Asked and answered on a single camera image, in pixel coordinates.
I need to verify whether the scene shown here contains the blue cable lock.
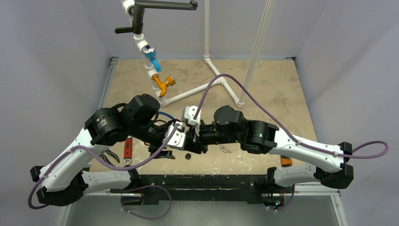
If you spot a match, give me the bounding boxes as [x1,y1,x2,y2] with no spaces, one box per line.
[156,111,176,123]

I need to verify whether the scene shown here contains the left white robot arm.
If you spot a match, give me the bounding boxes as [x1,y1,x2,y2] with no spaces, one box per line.
[28,94,186,210]

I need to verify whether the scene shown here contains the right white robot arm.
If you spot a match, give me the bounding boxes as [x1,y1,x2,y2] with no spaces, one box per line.
[182,105,354,192]

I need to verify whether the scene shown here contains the black pliers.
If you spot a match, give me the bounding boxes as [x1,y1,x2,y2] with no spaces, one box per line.
[99,149,120,167]

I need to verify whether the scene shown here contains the orange brass valve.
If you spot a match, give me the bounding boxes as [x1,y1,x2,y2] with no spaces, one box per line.
[152,74,176,98]

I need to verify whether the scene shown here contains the orange black tool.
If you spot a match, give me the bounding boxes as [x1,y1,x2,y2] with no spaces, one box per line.
[280,156,293,167]

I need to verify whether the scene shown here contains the blue valve fitting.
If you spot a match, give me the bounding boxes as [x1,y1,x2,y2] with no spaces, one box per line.
[141,44,162,72]

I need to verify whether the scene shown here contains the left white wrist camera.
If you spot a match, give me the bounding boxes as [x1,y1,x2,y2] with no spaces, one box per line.
[164,121,186,150]

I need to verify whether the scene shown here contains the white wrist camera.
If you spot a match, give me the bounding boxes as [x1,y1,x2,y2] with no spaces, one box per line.
[182,105,201,128]
[164,121,186,150]

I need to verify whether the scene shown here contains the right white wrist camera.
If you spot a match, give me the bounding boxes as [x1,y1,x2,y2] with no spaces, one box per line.
[182,105,201,128]

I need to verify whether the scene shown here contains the red handled adjustable wrench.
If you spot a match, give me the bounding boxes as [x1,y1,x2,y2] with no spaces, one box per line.
[123,136,133,166]

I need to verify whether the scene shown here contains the white PVC pipe frame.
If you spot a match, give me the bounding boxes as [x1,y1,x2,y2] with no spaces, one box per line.
[120,0,277,109]

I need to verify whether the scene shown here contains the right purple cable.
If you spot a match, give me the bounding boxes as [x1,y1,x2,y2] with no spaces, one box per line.
[193,73,390,213]

